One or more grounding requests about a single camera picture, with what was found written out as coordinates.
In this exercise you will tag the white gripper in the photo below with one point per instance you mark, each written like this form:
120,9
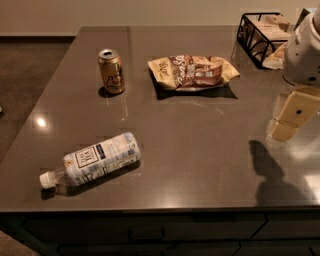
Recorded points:
304,58

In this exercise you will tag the orange soda can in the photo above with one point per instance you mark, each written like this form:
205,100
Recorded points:
110,65

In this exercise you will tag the napkin packets in basket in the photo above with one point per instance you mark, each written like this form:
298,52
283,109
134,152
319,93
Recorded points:
269,40

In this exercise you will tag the brown chip bag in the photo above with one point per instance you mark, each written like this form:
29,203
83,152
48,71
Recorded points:
192,73

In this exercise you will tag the tea bottle white label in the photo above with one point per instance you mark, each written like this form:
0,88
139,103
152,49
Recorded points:
93,162

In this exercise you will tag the black wire basket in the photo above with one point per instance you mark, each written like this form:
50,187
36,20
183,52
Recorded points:
246,31

